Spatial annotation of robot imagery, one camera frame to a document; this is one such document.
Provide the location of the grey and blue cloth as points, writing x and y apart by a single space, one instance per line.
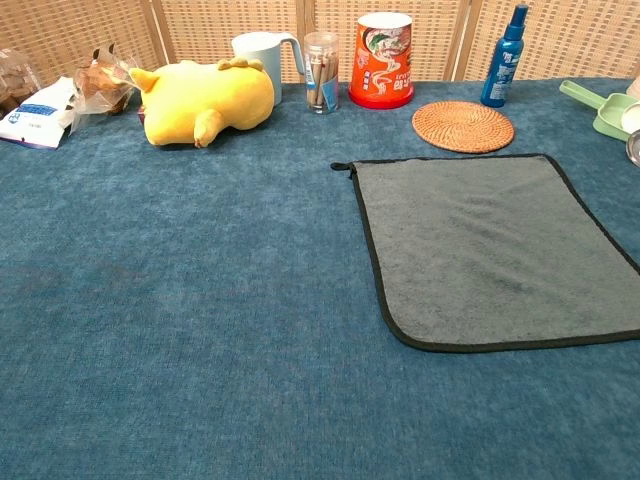
475 250

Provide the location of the blue tablecloth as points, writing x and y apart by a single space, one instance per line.
200 300

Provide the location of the clear jar of biscuit sticks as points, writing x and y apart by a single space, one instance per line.
321 75

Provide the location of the round woven rattan coaster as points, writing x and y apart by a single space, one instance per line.
462 127

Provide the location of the yellow plush toy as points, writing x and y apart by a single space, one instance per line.
200 100

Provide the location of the red instant noodle cup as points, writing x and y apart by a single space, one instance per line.
380 65

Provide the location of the brown chocolate box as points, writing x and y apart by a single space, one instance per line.
141 116

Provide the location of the woven wicker folding screen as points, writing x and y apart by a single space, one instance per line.
225 20

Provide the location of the blue spray bottle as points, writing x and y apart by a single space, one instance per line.
502 70

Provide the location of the clear bag of pastries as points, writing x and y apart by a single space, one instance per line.
102 85

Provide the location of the white and blue snack packet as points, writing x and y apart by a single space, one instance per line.
35 115

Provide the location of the green plastic scoop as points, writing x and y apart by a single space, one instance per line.
607 117

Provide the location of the clear plastic box of muffins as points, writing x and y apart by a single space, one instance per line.
15 80

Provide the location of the beige bowl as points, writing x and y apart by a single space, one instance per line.
635 89

